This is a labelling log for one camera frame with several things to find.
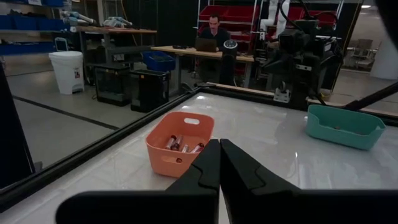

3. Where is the red storage bin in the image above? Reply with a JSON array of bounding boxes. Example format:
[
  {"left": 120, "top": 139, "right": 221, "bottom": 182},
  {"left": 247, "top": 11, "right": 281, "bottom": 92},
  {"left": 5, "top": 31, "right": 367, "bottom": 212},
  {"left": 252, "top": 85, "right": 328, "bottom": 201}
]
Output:
[
  {"left": 287, "top": 5, "right": 340, "bottom": 28},
  {"left": 198, "top": 4, "right": 259, "bottom": 26}
]

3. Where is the black cylindrical stand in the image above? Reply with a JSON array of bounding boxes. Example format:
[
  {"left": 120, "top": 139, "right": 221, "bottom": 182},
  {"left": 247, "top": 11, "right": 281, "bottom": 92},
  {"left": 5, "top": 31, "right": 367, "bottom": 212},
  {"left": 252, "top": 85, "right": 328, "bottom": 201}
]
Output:
[{"left": 218, "top": 39, "right": 239, "bottom": 87}]

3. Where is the white trash can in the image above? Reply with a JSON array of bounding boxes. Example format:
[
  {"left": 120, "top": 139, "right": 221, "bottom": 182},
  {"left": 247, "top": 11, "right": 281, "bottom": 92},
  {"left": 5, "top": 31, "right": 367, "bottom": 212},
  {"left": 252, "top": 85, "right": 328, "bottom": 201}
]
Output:
[{"left": 49, "top": 50, "right": 85, "bottom": 95}]

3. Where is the dark laptop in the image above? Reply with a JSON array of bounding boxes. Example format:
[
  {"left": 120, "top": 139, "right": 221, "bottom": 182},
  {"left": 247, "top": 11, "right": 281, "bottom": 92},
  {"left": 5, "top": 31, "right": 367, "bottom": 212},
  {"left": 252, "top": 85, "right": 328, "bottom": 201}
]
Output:
[{"left": 195, "top": 37, "right": 218, "bottom": 53}]

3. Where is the grey chair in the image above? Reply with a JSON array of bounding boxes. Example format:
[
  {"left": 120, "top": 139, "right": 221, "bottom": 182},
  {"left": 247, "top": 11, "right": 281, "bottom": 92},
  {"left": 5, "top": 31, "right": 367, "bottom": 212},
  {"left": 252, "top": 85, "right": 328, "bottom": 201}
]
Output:
[{"left": 346, "top": 39, "right": 374, "bottom": 70}]

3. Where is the wooden work table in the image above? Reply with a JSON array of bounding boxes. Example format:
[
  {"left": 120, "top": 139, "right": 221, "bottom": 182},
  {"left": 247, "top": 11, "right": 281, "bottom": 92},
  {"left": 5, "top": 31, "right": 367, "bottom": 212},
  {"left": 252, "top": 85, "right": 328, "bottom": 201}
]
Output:
[{"left": 76, "top": 26, "right": 158, "bottom": 65}]

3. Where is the black metal table frame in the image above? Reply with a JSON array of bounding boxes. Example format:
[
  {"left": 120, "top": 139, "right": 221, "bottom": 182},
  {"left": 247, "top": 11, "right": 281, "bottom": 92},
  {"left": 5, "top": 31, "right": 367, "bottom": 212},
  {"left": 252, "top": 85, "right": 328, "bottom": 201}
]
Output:
[{"left": 0, "top": 81, "right": 398, "bottom": 214}]

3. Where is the orange plastic bin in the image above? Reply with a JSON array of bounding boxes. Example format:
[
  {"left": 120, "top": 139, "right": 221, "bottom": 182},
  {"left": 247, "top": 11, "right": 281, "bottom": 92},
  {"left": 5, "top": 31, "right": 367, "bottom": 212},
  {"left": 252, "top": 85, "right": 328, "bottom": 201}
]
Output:
[{"left": 145, "top": 111, "right": 216, "bottom": 179}]

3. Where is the person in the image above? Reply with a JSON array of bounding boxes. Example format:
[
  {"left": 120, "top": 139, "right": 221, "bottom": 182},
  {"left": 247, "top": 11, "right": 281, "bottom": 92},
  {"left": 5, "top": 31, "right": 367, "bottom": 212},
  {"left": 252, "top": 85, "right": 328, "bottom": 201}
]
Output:
[{"left": 198, "top": 12, "right": 231, "bottom": 83}]

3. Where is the green plastic bin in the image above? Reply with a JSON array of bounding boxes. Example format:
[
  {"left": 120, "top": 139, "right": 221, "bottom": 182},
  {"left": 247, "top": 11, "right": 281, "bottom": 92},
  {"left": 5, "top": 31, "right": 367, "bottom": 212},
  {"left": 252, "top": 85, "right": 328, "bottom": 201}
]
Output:
[{"left": 305, "top": 103, "right": 387, "bottom": 151}]

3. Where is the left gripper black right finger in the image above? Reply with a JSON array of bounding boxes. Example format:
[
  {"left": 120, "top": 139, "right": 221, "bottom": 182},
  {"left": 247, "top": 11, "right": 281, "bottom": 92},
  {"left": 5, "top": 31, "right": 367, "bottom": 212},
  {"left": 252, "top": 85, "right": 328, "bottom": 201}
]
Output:
[{"left": 219, "top": 138, "right": 398, "bottom": 224}]

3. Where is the blue plastic crate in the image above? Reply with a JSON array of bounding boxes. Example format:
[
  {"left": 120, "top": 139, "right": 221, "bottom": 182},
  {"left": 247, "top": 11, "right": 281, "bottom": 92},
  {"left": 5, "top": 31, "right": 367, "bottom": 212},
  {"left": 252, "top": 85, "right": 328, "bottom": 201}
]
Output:
[{"left": 142, "top": 50, "right": 177, "bottom": 73}]

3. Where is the wooden desk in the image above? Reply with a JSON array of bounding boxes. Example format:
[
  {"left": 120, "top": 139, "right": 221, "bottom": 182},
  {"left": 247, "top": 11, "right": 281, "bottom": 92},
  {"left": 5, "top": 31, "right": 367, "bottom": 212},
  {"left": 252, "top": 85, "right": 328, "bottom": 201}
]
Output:
[{"left": 150, "top": 45, "right": 256, "bottom": 90}]

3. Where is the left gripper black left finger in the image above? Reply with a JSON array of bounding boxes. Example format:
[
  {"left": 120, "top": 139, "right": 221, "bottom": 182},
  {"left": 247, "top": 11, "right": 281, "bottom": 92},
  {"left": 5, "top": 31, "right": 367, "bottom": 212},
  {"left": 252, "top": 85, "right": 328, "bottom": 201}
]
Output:
[{"left": 55, "top": 138, "right": 222, "bottom": 224}]

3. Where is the blue storage bin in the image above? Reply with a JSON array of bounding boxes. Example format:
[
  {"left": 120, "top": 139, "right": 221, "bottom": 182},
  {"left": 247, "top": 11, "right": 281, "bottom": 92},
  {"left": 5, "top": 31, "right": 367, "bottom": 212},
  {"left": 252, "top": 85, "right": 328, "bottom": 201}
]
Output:
[
  {"left": 0, "top": 14, "right": 58, "bottom": 30},
  {"left": 0, "top": 42, "right": 57, "bottom": 57}
]

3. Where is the small dark battery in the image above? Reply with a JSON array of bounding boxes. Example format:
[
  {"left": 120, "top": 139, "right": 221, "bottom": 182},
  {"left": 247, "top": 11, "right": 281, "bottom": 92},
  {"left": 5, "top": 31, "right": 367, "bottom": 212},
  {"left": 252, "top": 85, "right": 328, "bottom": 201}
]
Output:
[{"left": 190, "top": 142, "right": 205, "bottom": 154}]

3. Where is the white arm base bracket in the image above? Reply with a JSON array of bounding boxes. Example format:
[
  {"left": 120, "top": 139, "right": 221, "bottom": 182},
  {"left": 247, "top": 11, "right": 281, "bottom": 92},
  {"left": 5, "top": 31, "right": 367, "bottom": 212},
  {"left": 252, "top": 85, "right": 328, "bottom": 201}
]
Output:
[{"left": 272, "top": 80, "right": 292, "bottom": 104}]

